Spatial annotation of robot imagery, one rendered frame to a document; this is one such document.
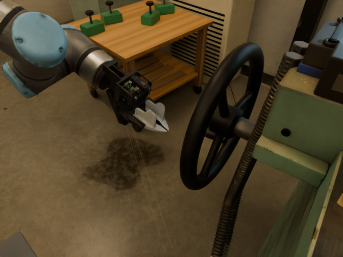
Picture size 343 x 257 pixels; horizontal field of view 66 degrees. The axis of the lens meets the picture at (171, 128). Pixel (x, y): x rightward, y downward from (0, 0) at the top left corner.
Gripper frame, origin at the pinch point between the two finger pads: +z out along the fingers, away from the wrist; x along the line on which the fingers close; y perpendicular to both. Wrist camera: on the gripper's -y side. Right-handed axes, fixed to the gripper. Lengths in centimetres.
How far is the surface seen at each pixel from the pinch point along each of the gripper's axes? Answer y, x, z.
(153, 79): -69, 74, -45
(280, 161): 25.5, -9.1, 20.3
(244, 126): 19.5, -1.7, 13.9
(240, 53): 30.4, -1.6, 6.4
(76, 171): -86, 3, -35
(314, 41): 37.9, -2.2, 13.2
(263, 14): -28, 142, -18
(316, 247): 31.6, -21.0, 24.8
